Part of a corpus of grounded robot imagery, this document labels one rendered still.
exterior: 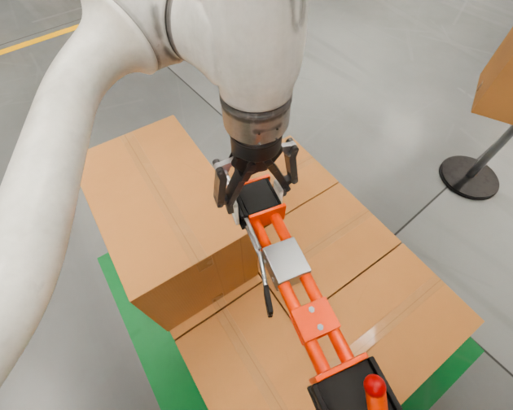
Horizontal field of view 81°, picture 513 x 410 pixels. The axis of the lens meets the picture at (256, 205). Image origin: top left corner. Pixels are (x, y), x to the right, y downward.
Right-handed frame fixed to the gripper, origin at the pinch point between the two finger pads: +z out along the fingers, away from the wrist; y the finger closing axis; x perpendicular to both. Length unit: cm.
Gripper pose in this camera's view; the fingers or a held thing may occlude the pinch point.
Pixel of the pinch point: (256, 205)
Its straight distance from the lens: 58.7
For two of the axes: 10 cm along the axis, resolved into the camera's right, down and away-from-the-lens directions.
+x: -3.6, -7.8, 5.1
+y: 9.3, -3.0, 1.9
